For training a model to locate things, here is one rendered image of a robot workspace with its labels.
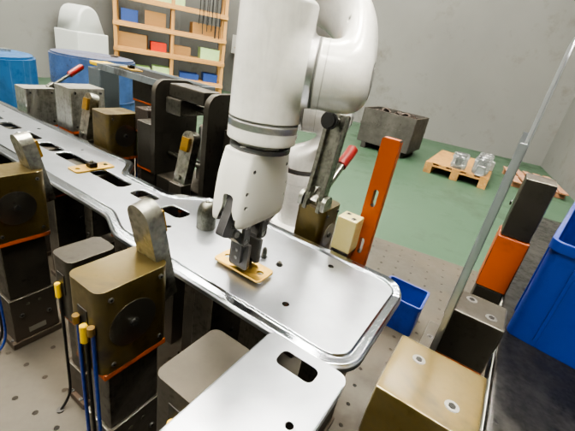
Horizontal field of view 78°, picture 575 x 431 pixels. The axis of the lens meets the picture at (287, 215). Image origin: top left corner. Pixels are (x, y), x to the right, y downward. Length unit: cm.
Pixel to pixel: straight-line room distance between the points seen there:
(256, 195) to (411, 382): 25
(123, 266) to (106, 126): 63
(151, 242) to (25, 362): 48
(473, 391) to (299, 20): 38
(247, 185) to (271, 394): 22
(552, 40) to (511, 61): 71
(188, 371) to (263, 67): 32
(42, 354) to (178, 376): 49
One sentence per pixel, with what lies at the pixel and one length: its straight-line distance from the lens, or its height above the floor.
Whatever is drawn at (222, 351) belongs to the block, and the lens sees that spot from 43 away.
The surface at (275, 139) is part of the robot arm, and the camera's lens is 41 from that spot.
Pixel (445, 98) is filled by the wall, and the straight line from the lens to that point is 908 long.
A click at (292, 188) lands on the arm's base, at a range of 109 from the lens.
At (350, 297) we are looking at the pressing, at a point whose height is 100.
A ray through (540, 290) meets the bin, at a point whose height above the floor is 110.
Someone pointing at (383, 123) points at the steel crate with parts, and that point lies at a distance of 638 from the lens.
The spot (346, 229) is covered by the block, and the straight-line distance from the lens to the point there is 60.
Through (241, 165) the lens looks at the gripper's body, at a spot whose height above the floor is 117.
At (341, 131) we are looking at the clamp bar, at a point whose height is 119.
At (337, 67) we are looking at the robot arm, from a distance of 40.
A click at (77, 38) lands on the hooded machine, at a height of 86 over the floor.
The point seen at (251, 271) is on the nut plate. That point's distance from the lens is 51.
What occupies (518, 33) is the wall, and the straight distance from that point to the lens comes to 917.
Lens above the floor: 129
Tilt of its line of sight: 24 degrees down
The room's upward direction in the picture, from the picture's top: 11 degrees clockwise
